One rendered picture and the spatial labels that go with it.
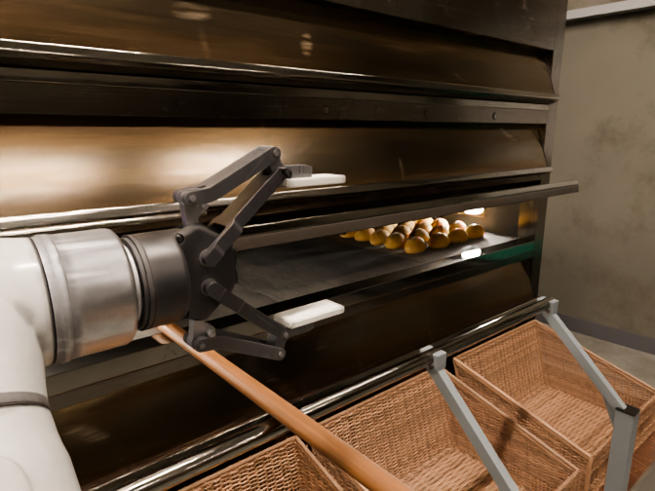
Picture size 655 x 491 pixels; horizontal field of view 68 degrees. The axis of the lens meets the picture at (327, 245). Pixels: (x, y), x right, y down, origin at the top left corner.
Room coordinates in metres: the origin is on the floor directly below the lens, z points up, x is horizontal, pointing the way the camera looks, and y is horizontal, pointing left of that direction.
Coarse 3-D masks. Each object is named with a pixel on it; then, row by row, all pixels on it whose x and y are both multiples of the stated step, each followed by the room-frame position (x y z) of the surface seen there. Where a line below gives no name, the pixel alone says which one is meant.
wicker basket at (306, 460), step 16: (272, 448) 1.04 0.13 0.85; (288, 448) 1.07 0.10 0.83; (304, 448) 1.06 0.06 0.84; (240, 464) 0.99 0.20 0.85; (256, 464) 1.01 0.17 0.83; (272, 464) 1.03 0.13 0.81; (288, 464) 1.06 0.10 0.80; (304, 464) 1.06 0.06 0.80; (320, 464) 1.02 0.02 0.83; (208, 480) 0.93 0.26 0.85; (224, 480) 0.96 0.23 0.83; (240, 480) 0.98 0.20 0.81; (256, 480) 1.00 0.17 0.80; (288, 480) 1.04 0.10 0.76; (304, 480) 1.07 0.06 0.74; (320, 480) 1.02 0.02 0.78
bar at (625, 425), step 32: (512, 320) 1.08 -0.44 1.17; (448, 352) 0.92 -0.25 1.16; (576, 352) 1.15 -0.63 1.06; (352, 384) 0.77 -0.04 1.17; (384, 384) 0.80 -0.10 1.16; (448, 384) 0.88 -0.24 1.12; (608, 384) 1.09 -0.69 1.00; (320, 416) 0.71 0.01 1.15; (224, 448) 0.60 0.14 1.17; (480, 448) 0.81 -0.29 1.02; (128, 480) 0.53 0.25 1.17; (160, 480) 0.54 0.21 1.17; (512, 480) 0.77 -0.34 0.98; (608, 480) 1.05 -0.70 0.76
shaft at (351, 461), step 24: (168, 336) 0.94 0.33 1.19; (216, 360) 0.80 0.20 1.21; (240, 384) 0.73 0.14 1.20; (264, 408) 0.67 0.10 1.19; (288, 408) 0.64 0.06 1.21; (312, 432) 0.59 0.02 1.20; (336, 456) 0.55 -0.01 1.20; (360, 456) 0.53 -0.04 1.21; (360, 480) 0.51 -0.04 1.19; (384, 480) 0.49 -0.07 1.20
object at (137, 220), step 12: (144, 216) 0.82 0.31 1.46; (156, 216) 0.83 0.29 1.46; (168, 216) 0.84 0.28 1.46; (180, 216) 0.85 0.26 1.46; (204, 216) 0.88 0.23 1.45; (36, 228) 0.71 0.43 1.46; (48, 228) 0.72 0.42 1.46; (60, 228) 0.73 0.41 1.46; (72, 228) 0.74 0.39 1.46; (84, 228) 0.75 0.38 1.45; (96, 228) 0.76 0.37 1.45; (108, 228) 0.78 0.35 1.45
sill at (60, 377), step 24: (528, 240) 1.90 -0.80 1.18; (432, 264) 1.53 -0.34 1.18; (456, 264) 1.56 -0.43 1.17; (480, 264) 1.65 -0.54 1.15; (336, 288) 1.28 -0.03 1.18; (360, 288) 1.28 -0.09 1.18; (384, 288) 1.34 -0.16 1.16; (264, 312) 1.10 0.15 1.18; (72, 360) 0.85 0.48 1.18; (96, 360) 0.85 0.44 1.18; (120, 360) 0.87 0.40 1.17; (144, 360) 0.90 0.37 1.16; (48, 384) 0.79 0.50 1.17; (72, 384) 0.81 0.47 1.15
